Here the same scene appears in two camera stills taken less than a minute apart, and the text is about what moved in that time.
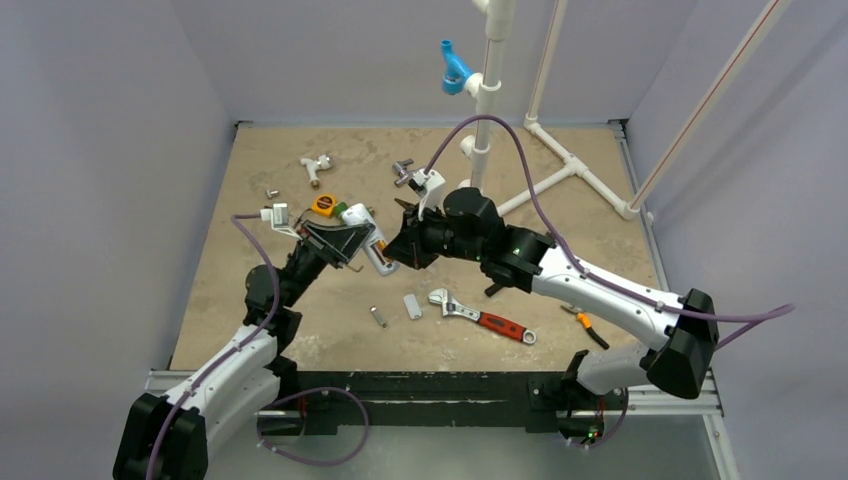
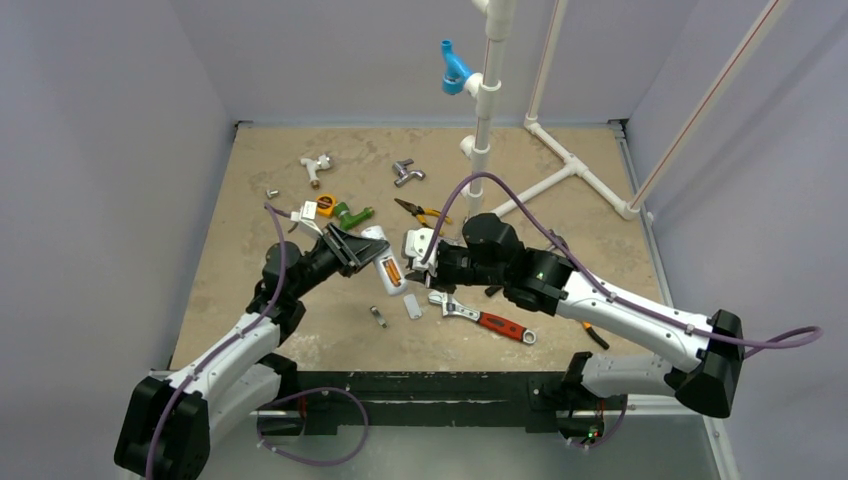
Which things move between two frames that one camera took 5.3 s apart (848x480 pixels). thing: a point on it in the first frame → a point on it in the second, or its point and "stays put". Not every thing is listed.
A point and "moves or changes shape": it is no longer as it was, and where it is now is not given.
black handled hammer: [499, 283] stays put
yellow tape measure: [324, 205] stays put
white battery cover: [412, 307] stays put
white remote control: [358, 213] moves or changes shape
